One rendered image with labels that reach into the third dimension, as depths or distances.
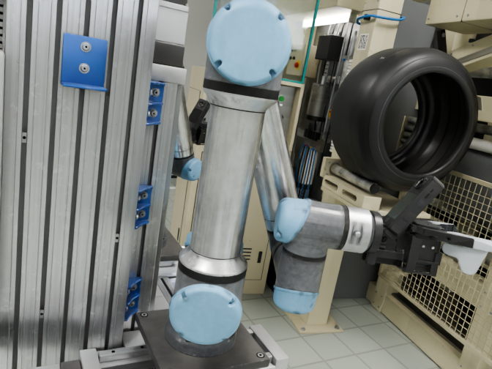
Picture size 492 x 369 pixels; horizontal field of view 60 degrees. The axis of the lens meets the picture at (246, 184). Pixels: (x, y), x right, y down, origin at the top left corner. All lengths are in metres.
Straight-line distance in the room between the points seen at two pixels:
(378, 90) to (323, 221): 1.11
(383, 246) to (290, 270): 0.16
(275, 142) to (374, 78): 1.04
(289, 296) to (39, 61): 0.58
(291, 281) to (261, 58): 0.36
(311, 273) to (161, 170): 0.43
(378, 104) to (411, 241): 1.05
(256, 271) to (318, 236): 1.94
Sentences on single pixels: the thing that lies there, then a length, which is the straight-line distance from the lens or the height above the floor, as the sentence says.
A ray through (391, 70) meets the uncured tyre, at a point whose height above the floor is 1.37.
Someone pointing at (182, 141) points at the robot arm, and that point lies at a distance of 1.33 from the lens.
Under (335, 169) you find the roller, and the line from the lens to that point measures 2.09.
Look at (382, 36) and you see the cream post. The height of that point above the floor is 1.54.
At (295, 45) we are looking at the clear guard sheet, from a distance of 2.41.
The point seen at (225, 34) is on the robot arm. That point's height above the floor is 1.31.
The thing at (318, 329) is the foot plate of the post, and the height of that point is 0.01.
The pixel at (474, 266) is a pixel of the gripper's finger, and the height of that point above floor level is 1.04.
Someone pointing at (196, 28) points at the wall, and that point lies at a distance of 5.30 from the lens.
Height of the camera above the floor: 1.26
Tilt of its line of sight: 14 degrees down
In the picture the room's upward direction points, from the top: 10 degrees clockwise
